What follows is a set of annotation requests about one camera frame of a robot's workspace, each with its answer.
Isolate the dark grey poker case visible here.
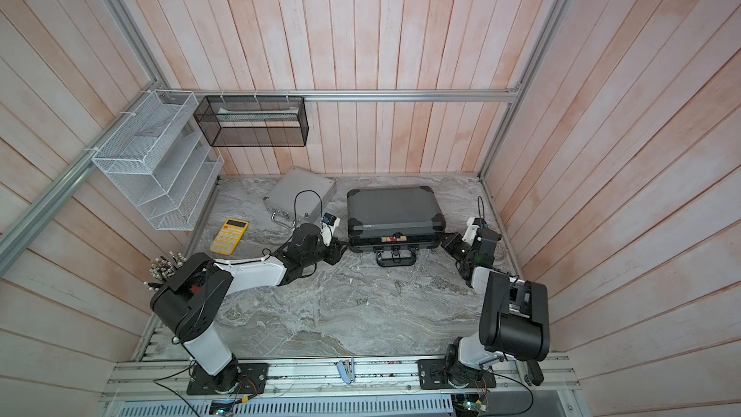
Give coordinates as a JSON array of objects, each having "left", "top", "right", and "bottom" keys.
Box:
[{"left": 347, "top": 185, "right": 447, "bottom": 268}]

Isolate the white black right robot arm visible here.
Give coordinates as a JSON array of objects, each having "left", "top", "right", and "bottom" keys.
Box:
[{"left": 441, "top": 226, "right": 550, "bottom": 387}]

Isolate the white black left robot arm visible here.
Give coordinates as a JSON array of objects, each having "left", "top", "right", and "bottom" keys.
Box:
[{"left": 151, "top": 223, "right": 349, "bottom": 395}]

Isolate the silver aluminium poker case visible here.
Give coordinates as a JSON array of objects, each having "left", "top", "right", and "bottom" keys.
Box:
[{"left": 262, "top": 167, "right": 337, "bottom": 229}]

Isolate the yellow calculator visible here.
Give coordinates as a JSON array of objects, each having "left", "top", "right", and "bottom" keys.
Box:
[{"left": 210, "top": 218, "right": 249, "bottom": 256}]

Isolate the red pencil cup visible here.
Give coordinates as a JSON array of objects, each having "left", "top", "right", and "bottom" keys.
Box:
[{"left": 145, "top": 252, "right": 190, "bottom": 292}]

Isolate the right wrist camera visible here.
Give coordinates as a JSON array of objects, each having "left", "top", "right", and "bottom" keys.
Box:
[{"left": 462, "top": 217, "right": 488, "bottom": 245}]

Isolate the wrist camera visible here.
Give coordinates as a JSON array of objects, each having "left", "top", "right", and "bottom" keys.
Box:
[
  {"left": 320, "top": 212, "right": 341, "bottom": 246},
  {"left": 462, "top": 217, "right": 488, "bottom": 245}
]

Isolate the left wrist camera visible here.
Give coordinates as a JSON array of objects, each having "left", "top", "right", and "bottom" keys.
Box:
[{"left": 320, "top": 212, "right": 341, "bottom": 246}]

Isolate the blue clip on rail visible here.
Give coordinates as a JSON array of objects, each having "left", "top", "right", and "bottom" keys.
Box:
[{"left": 336, "top": 358, "right": 355, "bottom": 385}]

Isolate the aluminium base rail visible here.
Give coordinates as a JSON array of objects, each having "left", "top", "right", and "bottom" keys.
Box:
[{"left": 95, "top": 353, "right": 591, "bottom": 416}]

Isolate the black mesh wall basket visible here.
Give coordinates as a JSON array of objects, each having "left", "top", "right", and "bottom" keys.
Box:
[{"left": 194, "top": 95, "right": 310, "bottom": 148}]

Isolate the white wire mesh shelf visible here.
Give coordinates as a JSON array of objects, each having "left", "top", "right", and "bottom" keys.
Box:
[{"left": 93, "top": 90, "right": 224, "bottom": 232}]

